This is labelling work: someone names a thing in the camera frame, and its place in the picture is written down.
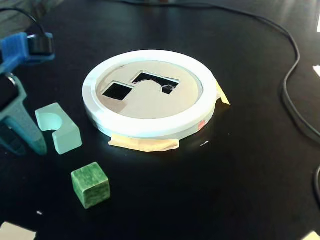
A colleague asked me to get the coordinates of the short black cable loop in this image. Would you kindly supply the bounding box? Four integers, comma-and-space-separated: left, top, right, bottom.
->
311, 164, 320, 208

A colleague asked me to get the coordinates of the light green U shape block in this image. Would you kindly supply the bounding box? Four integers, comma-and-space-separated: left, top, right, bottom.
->
34, 102, 83, 156

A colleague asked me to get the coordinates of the cardboard disc with shape holes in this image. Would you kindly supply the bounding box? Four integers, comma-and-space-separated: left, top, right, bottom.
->
95, 60, 204, 120

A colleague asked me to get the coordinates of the grey pink cloth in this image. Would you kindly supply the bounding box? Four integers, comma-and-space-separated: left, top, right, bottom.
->
0, 0, 55, 40

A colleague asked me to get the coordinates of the long black cable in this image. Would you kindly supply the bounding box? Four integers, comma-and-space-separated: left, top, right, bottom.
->
117, 0, 320, 146

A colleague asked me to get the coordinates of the white round sorter container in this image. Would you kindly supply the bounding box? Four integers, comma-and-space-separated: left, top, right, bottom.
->
81, 49, 218, 140

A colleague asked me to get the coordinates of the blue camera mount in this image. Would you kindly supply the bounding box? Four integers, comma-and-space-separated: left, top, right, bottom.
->
0, 32, 56, 75

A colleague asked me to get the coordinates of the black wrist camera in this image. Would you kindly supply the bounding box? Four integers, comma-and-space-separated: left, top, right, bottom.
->
26, 33, 55, 55

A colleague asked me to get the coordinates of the large beige paper piece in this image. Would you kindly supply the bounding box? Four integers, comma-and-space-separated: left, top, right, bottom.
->
0, 221, 38, 240

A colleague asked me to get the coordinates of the small beige masking tape piece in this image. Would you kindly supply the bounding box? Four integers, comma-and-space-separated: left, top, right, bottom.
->
214, 81, 231, 106

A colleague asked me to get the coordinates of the teal gripper black servo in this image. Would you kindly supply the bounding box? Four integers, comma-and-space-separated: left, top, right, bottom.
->
0, 72, 48, 156

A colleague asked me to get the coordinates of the wide beige masking tape strip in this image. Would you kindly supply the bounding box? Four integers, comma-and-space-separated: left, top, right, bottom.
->
108, 133, 181, 153

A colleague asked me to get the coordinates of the pale yellow paper corner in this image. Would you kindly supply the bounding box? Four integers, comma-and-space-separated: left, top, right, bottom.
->
303, 230, 320, 240

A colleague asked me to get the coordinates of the dark green wooden cube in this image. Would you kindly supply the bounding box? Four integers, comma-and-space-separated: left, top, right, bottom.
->
70, 161, 111, 210

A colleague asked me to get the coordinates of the thin black camera cable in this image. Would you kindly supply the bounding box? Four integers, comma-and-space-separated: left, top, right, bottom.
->
0, 8, 48, 36

